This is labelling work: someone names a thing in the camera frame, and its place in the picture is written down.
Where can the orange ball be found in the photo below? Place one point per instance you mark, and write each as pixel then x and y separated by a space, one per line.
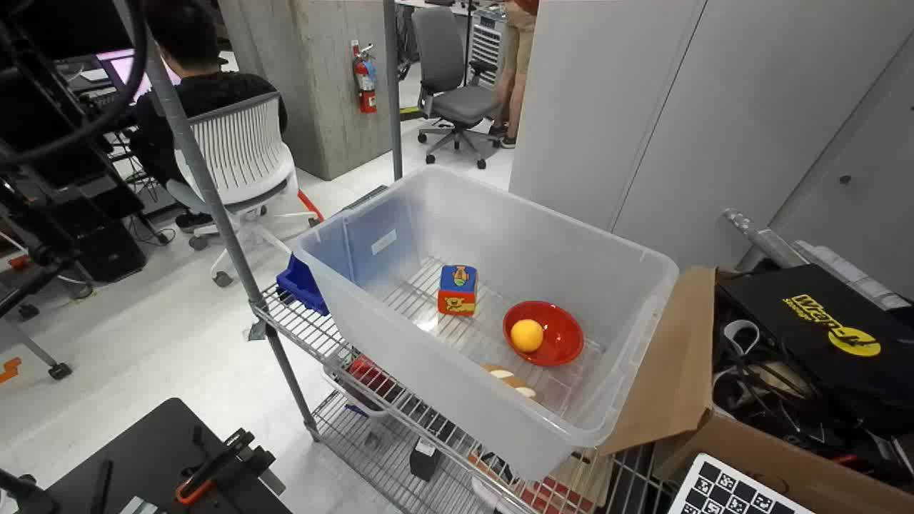
pixel 526 335

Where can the black and white marker board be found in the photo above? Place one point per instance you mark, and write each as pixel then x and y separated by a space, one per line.
pixel 714 486

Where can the white mesh office chair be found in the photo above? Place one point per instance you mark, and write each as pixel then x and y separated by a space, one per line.
pixel 253 167

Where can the blue plastic bin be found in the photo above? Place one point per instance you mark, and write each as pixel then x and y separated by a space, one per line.
pixel 300 283

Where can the clear plastic storage bin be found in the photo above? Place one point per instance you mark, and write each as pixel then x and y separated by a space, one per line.
pixel 379 270

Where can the grey metal pole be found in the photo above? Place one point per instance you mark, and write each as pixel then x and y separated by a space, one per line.
pixel 202 193

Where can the wooden toy piece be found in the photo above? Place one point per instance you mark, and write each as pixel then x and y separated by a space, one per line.
pixel 513 380

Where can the seated person in black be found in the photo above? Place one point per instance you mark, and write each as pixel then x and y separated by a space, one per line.
pixel 186 40

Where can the metal wire shelf rack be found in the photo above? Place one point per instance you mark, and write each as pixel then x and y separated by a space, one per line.
pixel 427 463

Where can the black and orange clamp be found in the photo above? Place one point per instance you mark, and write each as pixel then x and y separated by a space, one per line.
pixel 237 450

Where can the black bag with yellow logo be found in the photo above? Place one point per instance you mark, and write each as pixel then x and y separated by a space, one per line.
pixel 857 355

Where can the red bowl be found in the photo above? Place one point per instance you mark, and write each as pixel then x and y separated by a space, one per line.
pixel 563 337

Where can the grey office chair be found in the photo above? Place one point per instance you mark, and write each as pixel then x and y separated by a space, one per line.
pixel 449 89

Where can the red fire extinguisher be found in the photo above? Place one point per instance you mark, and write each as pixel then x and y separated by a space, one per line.
pixel 363 78

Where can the cardboard box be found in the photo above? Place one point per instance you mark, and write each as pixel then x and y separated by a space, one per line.
pixel 669 403

